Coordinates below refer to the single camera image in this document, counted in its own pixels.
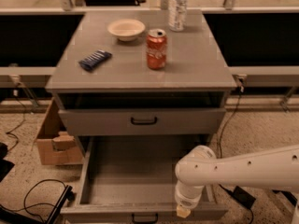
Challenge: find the black power adapter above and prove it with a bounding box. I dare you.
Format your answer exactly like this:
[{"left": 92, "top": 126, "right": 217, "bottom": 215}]
[{"left": 233, "top": 186, "right": 256, "bottom": 209}]

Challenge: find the black stand base left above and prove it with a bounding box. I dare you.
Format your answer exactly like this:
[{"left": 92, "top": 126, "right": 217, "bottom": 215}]
[{"left": 0, "top": 185, "right": 75, "bottom": 224}]

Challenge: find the black cable right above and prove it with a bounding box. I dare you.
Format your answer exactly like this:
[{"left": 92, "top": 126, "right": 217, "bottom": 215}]
[{"left": 216, "top": 77, "right": 256, "bottom": 224}]

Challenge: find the red cola can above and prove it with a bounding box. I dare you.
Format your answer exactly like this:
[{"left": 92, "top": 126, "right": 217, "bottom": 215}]
[{"left": 147, "top": 29, "right": 167, "bottom": 70}]

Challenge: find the clear plastic water bottle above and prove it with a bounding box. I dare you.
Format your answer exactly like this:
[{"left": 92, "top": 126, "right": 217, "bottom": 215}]
[{"left": 168, "top": 0, "right": 188, "bottom": 32}]

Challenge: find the black stand foot right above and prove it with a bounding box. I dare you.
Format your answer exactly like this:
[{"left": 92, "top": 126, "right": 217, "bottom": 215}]
[{"left": 274, "top": 190, "right": 297, "bottom": 206}]

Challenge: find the dark blue snack packet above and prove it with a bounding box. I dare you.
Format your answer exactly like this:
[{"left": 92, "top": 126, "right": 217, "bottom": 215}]
[{"left": 78, "top": 49, "right": 112, "bottom": 72}]

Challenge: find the grey drawer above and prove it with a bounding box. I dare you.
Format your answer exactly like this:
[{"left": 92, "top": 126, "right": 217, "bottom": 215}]
[
  {"left": 59, "top": 134, "right": 229, "bottom": 224},
  {"left": 59, "top": 108, "right": 225, "bottom": 136}
]

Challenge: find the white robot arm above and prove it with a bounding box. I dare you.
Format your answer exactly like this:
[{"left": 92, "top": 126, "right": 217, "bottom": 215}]
[{"left": 175, "top": 145, "right": 299, "bottom": 218}]

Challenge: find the white paper bowl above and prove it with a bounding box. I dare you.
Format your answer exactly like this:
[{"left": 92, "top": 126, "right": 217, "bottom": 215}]
[{"left": 107, "top": 19, "right": 146, "bottom": 42}]

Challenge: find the brown cardboard box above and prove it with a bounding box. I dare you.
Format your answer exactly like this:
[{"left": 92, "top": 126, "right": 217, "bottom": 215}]
[{"left": 36, "top": 99, "right": 83, "bottom": 165}]

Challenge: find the black cable left wall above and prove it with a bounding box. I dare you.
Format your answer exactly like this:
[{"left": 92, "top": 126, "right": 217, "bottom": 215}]
[{"left": 5, "top": 83, "right": 28, "bottom": 153}]

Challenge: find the grey drawer cabinet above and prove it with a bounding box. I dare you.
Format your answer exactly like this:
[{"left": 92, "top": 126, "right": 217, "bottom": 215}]
[{"left": 45, "top": 8, "right": 237, "bottom": 147}]

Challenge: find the black cable left floor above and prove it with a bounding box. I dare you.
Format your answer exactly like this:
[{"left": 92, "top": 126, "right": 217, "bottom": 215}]
[{"left": 0, "top": 179, "right": 68, "bottom": 224}]

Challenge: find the grey top drawer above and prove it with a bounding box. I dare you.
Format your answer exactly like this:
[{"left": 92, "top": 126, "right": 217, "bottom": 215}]
[{"left": 59, "top": 108, "right": 225, "bottom": 136}]

